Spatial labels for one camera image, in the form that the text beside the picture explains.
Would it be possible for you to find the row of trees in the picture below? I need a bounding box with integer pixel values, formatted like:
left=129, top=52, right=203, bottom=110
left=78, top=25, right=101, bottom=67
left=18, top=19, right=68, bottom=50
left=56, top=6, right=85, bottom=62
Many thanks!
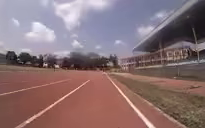
left=4, top=49, right=119, bottom=71

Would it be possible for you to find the roofed grandstand building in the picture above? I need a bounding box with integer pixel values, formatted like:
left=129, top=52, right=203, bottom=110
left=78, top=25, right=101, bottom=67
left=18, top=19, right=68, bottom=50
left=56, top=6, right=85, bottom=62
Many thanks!
left=119, top=0, right=205, bottom=73

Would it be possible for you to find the pale grass field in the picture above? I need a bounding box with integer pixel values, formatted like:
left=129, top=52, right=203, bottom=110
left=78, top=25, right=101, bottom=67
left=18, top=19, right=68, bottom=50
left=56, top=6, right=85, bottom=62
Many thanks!
left=0, top=63, right=58, bottom=73

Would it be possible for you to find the grey wall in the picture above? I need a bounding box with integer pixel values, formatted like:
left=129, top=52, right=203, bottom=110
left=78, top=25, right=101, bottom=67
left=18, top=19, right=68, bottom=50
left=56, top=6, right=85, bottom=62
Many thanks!
left=129, top=62, right=205, bottom=83

